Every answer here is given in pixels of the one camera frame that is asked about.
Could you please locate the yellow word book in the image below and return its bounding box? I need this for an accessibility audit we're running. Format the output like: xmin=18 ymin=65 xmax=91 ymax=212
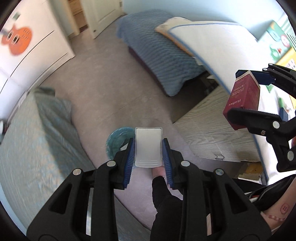
xmin=276 ymin=48 xmax=296 ymax=70

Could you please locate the blue quilted blanket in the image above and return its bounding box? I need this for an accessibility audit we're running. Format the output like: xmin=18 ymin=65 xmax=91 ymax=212
xmin=116 ymin=9 xmax=205 ymax=97

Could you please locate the green sponge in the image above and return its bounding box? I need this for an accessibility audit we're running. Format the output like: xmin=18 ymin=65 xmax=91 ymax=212
xmin=278 ymin=97 xmax=289 ymax=121

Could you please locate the cream room door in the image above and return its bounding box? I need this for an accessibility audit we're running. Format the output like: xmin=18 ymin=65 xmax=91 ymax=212
xmin=80 ymin=0 xmax=123 ymax=39

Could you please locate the wood grain cardboard panel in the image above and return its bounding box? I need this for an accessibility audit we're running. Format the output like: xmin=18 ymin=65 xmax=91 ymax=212
xmin=174 ymin=86 xmax=260 ymax=162

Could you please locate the grey green bedding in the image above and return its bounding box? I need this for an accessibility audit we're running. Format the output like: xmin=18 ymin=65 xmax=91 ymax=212
xmin=1 ymin=87 xmax=150 ymax=240

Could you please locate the cream cartoon pillow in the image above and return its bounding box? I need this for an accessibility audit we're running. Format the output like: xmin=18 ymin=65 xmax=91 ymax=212
xmin=154 ymin=16 xmax=195 ymax=57

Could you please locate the small clear plastic box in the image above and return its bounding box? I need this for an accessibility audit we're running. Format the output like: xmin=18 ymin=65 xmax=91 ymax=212
xmin=134 ymin=127 xmax=163 ymax=168

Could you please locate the dark red carton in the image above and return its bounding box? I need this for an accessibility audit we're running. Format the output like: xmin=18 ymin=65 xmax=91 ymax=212
xmin=223 ymin=70 xmax=260 ymax=130

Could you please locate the white wardrobe with guitar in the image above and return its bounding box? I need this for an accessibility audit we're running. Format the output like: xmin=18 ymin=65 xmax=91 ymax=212
xmin=1 ymin=1 xmax=75 ymax=120

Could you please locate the teal trash bin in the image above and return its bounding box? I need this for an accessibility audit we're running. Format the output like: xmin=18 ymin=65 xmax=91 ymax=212
xmin=106 ymin=126 xmax=135 ymax=160

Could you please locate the light green elephant book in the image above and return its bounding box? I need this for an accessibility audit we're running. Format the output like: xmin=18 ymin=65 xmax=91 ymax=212
xmin=266 ymin=21 xmax=291 ymax=63

